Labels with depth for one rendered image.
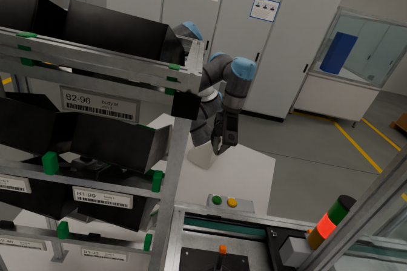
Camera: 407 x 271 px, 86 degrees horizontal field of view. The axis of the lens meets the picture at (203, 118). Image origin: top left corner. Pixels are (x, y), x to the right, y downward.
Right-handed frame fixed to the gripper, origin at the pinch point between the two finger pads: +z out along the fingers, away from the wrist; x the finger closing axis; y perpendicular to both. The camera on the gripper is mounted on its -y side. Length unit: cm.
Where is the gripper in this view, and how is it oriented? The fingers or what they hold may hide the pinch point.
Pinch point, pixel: (217, 153)
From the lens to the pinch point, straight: 82.5
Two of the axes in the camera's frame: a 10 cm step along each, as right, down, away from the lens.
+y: 0.2, -5.1, 8.6
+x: -9.8, -1.9, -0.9
